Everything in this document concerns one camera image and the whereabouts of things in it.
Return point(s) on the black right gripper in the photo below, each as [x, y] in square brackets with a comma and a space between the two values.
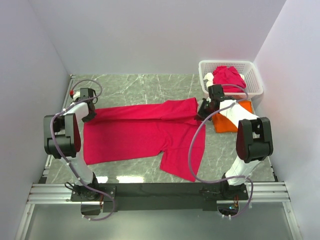
[201, 115]

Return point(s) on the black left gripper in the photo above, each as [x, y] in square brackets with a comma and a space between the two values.
[87, 118]

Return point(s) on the pink t shirt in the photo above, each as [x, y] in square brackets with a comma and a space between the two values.
[146, 130]

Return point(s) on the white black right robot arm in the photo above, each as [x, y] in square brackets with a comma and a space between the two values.
[254, 141]

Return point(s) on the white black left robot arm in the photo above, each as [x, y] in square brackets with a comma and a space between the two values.
[62, 136]

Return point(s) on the folded orange t shirt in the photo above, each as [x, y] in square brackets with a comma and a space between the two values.
[224, 125]

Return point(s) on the white cloth in basket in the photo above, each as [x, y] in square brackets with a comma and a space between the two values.
[208, 80]

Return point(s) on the crumpled pink shirt in basket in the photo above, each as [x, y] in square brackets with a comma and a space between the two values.
[228, 77]

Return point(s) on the white plastic laundry basket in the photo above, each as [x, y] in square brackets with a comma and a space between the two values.
[254, 86]

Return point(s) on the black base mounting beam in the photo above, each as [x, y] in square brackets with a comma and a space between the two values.
[161, 196]

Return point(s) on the aluminium front frame rail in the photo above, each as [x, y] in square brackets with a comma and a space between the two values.
[41, 194]

